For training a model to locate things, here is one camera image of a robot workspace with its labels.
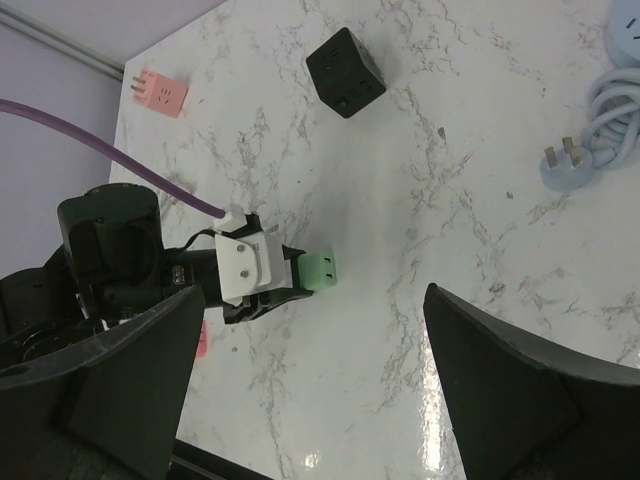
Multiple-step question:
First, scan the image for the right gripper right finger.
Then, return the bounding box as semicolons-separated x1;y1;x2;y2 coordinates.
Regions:
423;284;639;479

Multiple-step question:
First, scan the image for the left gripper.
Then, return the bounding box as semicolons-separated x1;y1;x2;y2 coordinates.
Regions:
219;212;314;324

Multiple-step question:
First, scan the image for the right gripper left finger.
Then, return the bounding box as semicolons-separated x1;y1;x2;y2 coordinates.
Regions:
1;287;205;479

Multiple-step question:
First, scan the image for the green plug adapter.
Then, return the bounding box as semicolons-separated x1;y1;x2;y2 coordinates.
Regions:
298;250;338;292

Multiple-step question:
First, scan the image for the blue round power strip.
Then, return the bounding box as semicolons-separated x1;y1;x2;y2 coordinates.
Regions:
605;0;640;68

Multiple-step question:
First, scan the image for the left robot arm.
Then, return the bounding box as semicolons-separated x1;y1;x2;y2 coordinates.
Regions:
1;183;313;368

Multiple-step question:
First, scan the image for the pink flat plug adapter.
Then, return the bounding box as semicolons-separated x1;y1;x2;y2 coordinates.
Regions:
195;321;208;358

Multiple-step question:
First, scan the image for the black cube socket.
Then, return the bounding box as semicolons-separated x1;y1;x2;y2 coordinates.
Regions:
306;27;387;119

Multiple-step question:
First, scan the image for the pink cube socket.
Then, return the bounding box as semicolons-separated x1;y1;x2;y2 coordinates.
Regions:
130;69;188;118

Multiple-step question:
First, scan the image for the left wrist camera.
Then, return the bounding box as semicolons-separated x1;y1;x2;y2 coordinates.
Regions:
213;210;287;306

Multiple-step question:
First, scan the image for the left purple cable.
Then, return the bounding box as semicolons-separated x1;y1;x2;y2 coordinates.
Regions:
0;98;226;219

